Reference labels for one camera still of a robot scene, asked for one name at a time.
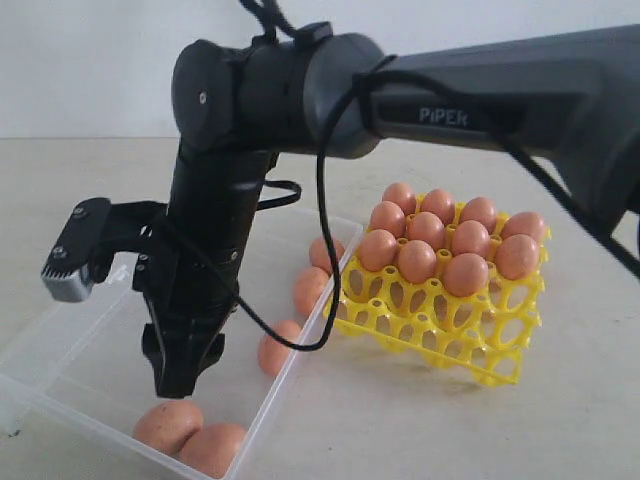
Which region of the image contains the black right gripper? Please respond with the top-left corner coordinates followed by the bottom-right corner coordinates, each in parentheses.
top-left (141, 149), bottom-right (272, 399)

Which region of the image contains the brown egg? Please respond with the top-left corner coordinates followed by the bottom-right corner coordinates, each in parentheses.
top-left (406, 211), bottom-right (446, 250)
top-left (258, 320), bottom-right (301, 378)
top-left (397, 240), bottom-right (437, 284)
top-left (308, 236), bottom-right (347, 275)
top-left (442, 253), bottom-right (489, 298)
top-left (500, 211), bottom-right (547, 243)
top-left (179, 423), bottom-right (247, 479)
top-left (459, 196), bottom-right (498, 234)
top-left (368, 201), bottom-right (406, 238)
top-left (451, 220), bottom-right (490, 258)
top-left (382, 182), bottom-right (417, 216)
top-left (132, 400), bottom-right (204, 455)
top-left (494, 234), bottom-right (540, 281)
top-left (293, 266), bottom-right (329, 317)
top-left (420, 189), bottom-right (456, 225)
top-left (358, 229), bottom-right (398, 272)

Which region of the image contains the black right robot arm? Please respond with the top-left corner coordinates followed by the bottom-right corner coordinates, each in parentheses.
top-left (135, 23), bottom-right (639, 361)

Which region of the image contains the black cable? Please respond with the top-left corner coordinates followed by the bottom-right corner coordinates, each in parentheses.
top-left (149, 0), bottom-right (640, 351)

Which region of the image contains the yellow plastic egg tray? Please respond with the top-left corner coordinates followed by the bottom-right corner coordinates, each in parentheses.
top-left (322, 194), bottom-right (551, 387)

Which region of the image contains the clear plastic storage box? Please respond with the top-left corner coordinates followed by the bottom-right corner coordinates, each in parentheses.
top-left (0, 207), bottom-right (364, 480)

